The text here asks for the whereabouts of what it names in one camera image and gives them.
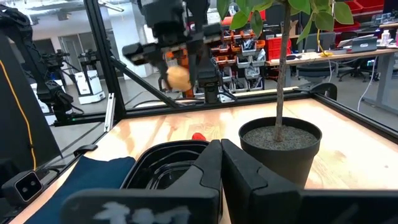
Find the black plant pot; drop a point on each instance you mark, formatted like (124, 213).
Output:
(280, 165)

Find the red bumpy round fruit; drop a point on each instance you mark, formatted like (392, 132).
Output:
(198, 136)

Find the black panel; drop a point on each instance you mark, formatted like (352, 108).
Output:
(15, 124)

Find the grey office chair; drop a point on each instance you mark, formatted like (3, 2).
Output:
(314, 71)

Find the black frame corner bracket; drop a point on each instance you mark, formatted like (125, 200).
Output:
(326, 90)

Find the black table edge clamp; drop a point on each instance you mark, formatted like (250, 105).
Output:
(85, 149)

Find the parts bin rack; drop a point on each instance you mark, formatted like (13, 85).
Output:
(248, 62)

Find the small green leafy tree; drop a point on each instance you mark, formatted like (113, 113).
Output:
(281, 77)

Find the black plastic tupperware container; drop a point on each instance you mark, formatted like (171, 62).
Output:
(168, 168)

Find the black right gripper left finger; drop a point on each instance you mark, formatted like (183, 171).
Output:
(186, 202)

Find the black office chair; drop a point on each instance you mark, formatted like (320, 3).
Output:
(353, 70)

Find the wooden office desk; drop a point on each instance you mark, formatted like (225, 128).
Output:
(342, 56)

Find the red crates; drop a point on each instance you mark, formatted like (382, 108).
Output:
(367, 6)

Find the silver aluminium bracket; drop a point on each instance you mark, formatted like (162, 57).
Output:
(109, 112)

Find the black aluminium table frame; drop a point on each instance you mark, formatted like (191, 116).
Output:
(105, 62)

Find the red storage bins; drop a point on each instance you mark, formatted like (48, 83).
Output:
(276, 46)

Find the tan potato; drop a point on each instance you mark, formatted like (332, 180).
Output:
(178, 78)

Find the grey laptop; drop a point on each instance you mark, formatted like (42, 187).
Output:
(363, 45)

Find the white bottle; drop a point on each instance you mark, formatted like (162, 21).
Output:
(385, 37)

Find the black background robot arm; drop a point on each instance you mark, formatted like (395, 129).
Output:
(53, 96)

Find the dark blue towel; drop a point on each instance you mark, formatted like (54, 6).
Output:
(93, 177)

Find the black table-level camera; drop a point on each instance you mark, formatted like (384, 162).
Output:
(26, 186)

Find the white robot base cart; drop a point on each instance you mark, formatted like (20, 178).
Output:
(90, 87)

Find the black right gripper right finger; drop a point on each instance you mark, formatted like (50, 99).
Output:
(264, 205)

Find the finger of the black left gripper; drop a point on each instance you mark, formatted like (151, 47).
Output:
(193, 68)
(163, 71)

